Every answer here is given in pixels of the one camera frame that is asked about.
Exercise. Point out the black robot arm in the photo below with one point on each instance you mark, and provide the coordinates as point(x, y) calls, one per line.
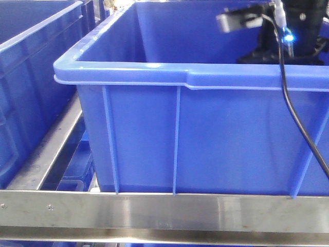
point(304, 20)

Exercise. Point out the large blue shelf crate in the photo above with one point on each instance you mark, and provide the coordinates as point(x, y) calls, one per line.
point(167, 107)

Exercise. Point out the left blue shelf crate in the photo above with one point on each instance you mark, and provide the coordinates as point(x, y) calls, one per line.
point(33, 35)

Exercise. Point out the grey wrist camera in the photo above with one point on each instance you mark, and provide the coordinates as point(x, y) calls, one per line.
point(246, 18)

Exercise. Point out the stainless steel shelf rail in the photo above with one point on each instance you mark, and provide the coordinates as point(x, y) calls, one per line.
point(160, 217)

